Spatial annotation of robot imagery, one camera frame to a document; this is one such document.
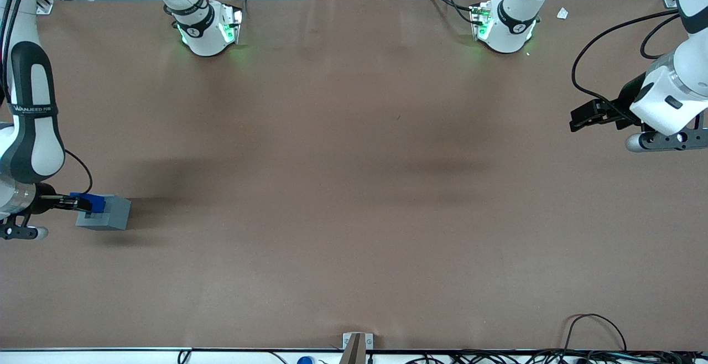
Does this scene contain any black looped cable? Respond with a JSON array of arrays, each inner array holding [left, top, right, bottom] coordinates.
[[561, 313, 628, 353]]

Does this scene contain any black left arm base cable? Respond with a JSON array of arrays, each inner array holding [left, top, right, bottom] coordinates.
[[424, 0, 480, 24]]

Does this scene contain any gray square base block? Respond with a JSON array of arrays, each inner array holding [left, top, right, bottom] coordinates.
[[75, 195, 132, 231]]

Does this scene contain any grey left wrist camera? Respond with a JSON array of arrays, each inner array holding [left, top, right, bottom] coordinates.
[[625, 127, 708, 153]]

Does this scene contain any blue plastic part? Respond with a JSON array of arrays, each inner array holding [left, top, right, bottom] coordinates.
[[70, 192, 106, 214]]

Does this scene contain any black left arm wrist cable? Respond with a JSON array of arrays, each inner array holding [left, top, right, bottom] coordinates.
[[571, 9, 682, 113]]

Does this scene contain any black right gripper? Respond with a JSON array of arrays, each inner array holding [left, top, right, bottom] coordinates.
[[33, 183, 92, 215]]

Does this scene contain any brown table cover sheet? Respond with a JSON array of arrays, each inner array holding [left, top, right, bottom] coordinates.
[[0, 0, 708, 352]]

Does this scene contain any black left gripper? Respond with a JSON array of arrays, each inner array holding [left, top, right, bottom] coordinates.
[[569, 72, 649, 133]]

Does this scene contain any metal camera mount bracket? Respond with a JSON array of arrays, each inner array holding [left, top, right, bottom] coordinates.
[[342, 332, 374, 364]]

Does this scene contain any tangled black cable bundle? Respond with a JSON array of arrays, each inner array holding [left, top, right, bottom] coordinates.
[[404, 350, 708, 364]]

